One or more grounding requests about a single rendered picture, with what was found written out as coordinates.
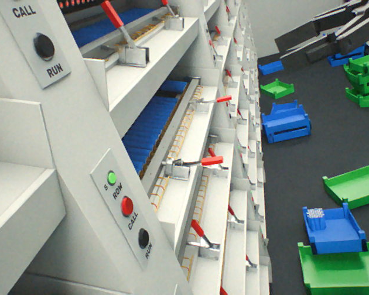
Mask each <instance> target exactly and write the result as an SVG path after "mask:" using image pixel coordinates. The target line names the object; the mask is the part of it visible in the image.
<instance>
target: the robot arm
mask: <svg viewBox="0 0 369 295"><path fill-rule="evenodd" d="M343 25H344V26H343ZM339 26H343V27H342V28H341V29H339V31H338V32H336V33H335V32H330V33H329V34H328V33H327V34H326V36H323V37H321V38H320V39H317V40H314V41H312V42H310V43H308V44H306V45H304V46H302V47H300V48H298V49H296V50H294V51H292V52H290V53H288V54H286V55H284V56H282V57H280V60H281V62H282V64H283V67H284V69H285V72H286V74H287V75H290V74H292V73H294V72H296V71H299V70H301V69H303V68H306V67H308V66H310V65H311V64H313V63H317V62H318V61H321V60H323V59H326V58H328V57H330V56H332V55H335V54H339V53H341V55H342V56H345V55H348V54H349V53H351V52H353V51H355V50H356V49H358V48H359V47H360V46H361V45H363V44H364V43H366V42H368V41H369V0H353V1H350V2H348V3H345V4H342V5H340V6H337V7H335V8H332V9H329V10H328V11H325V12H322V13H320V14H319V15H315V16H313V17H312V20H310V21H308V22H306V23H304V24H302V25H300V26H297V27H295V28H293V29H291V30H289V31H288V32H286V33H284V34H282V35H280V36H278V37H276V38H274V41H275V43H276V46H277V48H278V51H279V53H283V52H285V51H287V50H289V49H290V48H292V47H294V46H296V45H298V44H301V43H303V42H305V41H307V40H309V39H311V38H313V37H318V36H319V35H320V33H321V32H323V31H326V30H328V29H332V28H336V27H339ZM350 44H351V45H350Z"/></svg>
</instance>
